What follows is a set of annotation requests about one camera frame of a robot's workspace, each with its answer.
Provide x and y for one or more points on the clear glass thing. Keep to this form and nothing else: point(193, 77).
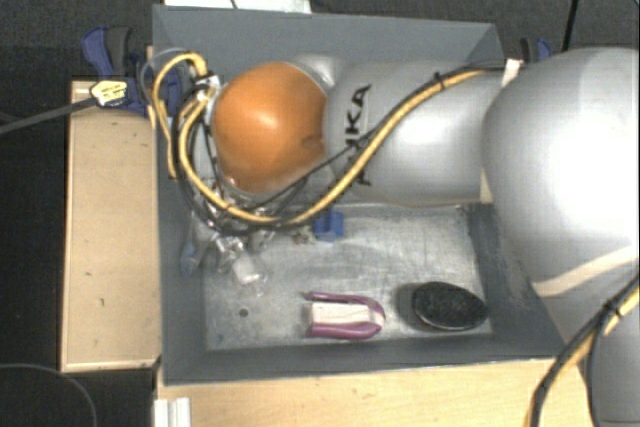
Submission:
point(247, 272)

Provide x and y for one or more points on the blue plastic block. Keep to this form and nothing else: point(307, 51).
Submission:
point(330, 226)

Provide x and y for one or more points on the pale wood board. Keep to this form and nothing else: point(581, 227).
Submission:
point(110, 225)

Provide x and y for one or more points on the grey metal bin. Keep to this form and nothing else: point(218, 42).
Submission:
point(350, 265)

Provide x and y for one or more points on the purple and white clip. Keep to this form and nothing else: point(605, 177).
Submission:
point(345, 315)

